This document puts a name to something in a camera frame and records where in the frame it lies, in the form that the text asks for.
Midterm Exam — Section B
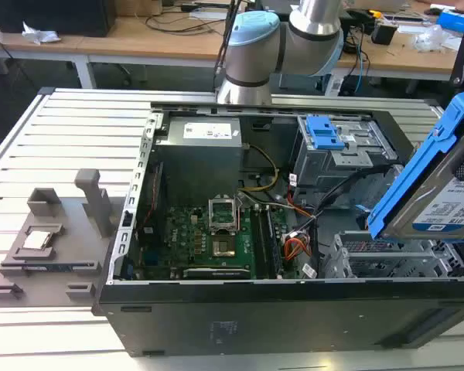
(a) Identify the blue box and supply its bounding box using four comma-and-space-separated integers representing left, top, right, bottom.
435, 9, 464, 35

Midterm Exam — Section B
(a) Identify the black computer box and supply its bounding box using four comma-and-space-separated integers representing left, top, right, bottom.
0, 0, 116, 38

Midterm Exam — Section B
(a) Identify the metal disk bay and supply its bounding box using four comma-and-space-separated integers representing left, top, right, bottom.
319, 230, 464, 280

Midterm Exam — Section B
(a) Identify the metal drive cage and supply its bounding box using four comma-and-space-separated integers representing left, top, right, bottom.
295, 114, 400, 196

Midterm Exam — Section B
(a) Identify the silver CPU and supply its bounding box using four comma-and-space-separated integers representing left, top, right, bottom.
22, 230, 54, 250

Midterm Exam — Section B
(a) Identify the blue cable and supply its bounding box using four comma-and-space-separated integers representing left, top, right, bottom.
353, 36, 372, 94

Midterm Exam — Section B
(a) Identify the hard disk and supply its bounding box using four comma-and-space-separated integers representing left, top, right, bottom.
367, 85, 464, 243

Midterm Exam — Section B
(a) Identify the RAM stick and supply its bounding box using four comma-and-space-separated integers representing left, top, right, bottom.
22, 263, 95, 272

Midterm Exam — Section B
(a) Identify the yellow black power wire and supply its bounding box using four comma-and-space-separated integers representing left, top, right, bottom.
240, 144, 279, 192

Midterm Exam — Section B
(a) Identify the black disk wire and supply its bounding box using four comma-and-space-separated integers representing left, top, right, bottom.
312, 165, 405, 220

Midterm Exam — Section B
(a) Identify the crumpled white paper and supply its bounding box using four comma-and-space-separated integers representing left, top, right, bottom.
21, 21, 62, 44

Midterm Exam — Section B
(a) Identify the clear plastic bag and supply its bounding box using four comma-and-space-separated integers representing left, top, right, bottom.
414, 24, 455, 53

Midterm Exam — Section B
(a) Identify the orange red wire bundle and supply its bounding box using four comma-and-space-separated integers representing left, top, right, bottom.
283, 236, 313, 268

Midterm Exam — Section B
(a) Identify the metal socket cover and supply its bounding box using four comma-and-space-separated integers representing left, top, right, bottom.
208, 196, 241, 234

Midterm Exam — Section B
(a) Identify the grey power supply unit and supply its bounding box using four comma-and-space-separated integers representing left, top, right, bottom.
153, 115, 244, 187

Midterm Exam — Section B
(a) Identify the black open PC case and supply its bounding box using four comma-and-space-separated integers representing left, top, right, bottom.
91, 100, 464, 359

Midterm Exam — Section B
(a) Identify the small black box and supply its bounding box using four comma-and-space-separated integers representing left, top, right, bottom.
370, 22, 398, 46

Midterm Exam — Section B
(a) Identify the green motherboard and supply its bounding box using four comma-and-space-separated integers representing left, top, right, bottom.
138, 192, 297, 280

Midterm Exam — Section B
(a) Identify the grey parts rack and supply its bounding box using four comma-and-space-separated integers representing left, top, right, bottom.
0, 168, 125, 308

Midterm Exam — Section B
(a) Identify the wooden desk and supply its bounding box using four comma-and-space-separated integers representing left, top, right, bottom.
0, 0, 463, 90

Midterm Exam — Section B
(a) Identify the blue drive cage latch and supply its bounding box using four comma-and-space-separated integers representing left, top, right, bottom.
305, 115, 346, 151

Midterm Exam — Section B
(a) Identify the black graphics card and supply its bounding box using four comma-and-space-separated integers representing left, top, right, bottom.
183, 266, 252, 280

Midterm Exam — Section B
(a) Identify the RAM slot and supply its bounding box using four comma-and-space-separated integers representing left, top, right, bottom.
254, 208, 270, 279

